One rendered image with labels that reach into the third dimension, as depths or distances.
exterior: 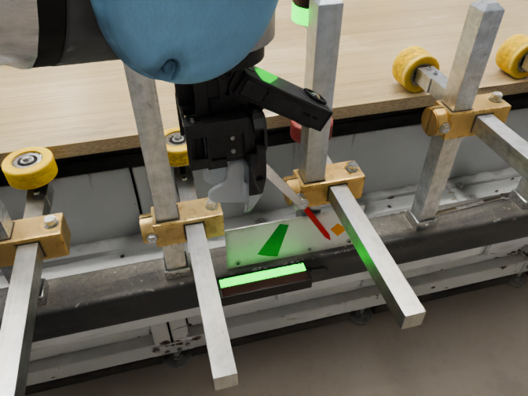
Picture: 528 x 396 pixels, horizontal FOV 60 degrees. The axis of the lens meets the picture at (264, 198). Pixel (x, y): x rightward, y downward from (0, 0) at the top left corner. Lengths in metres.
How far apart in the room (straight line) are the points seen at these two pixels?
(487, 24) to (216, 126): 0.47
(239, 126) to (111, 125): 0.49
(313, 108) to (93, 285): 0.56
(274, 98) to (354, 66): 0.66
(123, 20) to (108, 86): 0.87
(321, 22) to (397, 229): 0.48
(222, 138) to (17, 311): 0.38
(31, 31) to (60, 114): 0.79
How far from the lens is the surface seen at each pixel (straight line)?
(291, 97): 0.46
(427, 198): 0.92
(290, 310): 1.45
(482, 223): 1.04
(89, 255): 1.05
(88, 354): 1.46
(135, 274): 0.88
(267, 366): 1.54
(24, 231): 0.78
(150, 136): 0.66
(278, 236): 0.82
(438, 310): 1.76
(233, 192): 0.51
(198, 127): 0.43
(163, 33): 0.18
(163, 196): 0.72
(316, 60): 0.65
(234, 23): 0.20
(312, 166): 0.75
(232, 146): 0.46
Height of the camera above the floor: 1.35
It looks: 41 degrees down
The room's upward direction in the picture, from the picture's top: straight up
